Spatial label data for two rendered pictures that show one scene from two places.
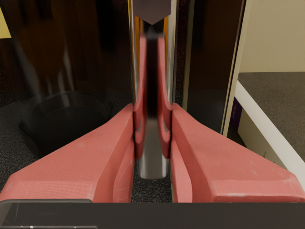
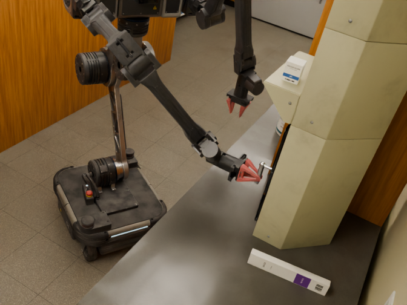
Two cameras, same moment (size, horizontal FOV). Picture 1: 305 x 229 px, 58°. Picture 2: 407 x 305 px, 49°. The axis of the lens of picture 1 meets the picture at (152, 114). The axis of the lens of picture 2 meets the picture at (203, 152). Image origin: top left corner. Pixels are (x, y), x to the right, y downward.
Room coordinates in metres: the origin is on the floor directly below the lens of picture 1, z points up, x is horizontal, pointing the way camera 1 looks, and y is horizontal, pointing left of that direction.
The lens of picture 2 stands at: (0.36, -1.20, 2.06)
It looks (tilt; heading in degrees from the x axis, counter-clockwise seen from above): 35 degrees down; 112
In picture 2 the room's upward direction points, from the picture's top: 12 degrees clockwise
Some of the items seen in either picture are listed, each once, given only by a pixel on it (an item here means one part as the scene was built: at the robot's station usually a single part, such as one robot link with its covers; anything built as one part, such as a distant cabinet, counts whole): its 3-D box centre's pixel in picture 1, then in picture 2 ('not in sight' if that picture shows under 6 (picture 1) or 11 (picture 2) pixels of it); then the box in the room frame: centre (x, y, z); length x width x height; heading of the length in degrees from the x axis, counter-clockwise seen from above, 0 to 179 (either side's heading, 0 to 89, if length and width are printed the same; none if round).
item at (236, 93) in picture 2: not in sight; (241, 91); (-0.17, 0.40, 1.21); 0.10 x 0.07 x 0.07; 0
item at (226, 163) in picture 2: not in sight; (231, 164); (-0.01, 0.00, 1.14); 0.10 x 0.07 x 0.07; 90
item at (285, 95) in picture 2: not in sight; (295, 85); (0.09, 0.11, 1.46); 0.32 x 0.12 x 0.10; 90
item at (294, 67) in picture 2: not in sight; (294, 69); (0.09, 0.02, 1.54); 0.05 x 0.05 x 0.06; 5
